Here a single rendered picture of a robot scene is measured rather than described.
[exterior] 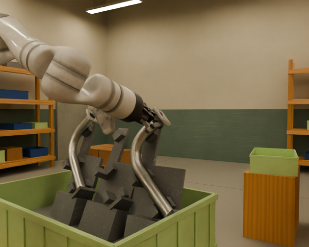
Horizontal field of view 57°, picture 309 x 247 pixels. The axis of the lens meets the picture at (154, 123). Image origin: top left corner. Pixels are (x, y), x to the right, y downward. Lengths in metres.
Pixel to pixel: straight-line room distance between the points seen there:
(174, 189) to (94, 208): 0.25
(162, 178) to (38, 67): 0.42
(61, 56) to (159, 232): 0.40
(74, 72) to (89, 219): 0.48
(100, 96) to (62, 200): 0.50
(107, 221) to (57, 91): 0.42
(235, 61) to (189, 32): 1.43
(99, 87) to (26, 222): 0.38
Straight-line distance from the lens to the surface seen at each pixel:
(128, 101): 0.64
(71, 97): 0.55
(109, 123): 0.66
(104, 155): 5.68
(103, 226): 0.83
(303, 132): 6.10
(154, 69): 7.84
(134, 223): 0.77
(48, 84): 0.54
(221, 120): 7.01
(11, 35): 0.72
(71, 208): 0.95
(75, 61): 0.54
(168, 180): 0.78
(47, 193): 1.16
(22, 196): 1.11
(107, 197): 0.84
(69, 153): 1.05
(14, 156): 6.09
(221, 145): 7.06
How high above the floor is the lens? 1.20
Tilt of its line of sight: 2 degrees down
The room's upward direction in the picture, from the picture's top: straight up
